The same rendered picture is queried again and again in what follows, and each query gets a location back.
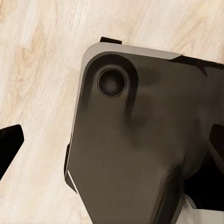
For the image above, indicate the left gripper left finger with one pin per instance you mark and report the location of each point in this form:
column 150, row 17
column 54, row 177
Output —
column 11, row 139

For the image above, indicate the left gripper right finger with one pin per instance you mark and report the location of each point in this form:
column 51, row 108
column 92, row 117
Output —
column 216, row 138

